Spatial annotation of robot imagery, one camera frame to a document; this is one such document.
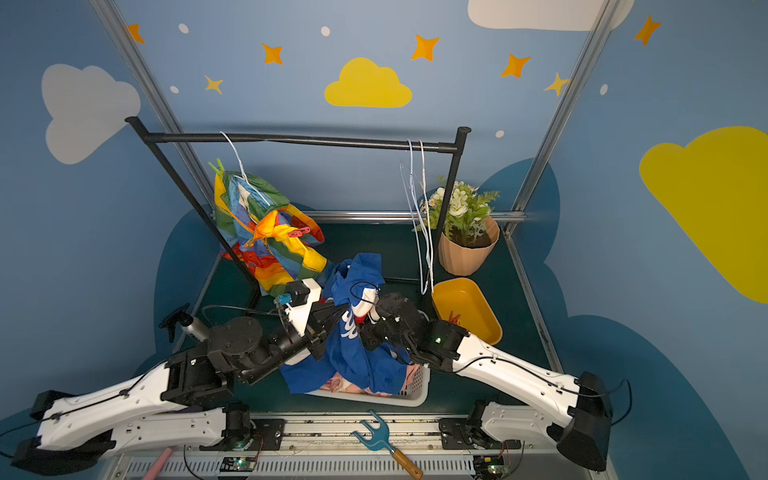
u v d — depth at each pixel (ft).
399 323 1.66
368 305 1.86
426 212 2.92
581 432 1.23
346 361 2.11
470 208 2.87
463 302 3.30
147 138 1.85
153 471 2.24
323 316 1.68
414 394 2.62
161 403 1.34
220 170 2.34
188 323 2.68
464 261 3.17
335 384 2.39
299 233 1.99
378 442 2.39
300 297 1.42
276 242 2.22
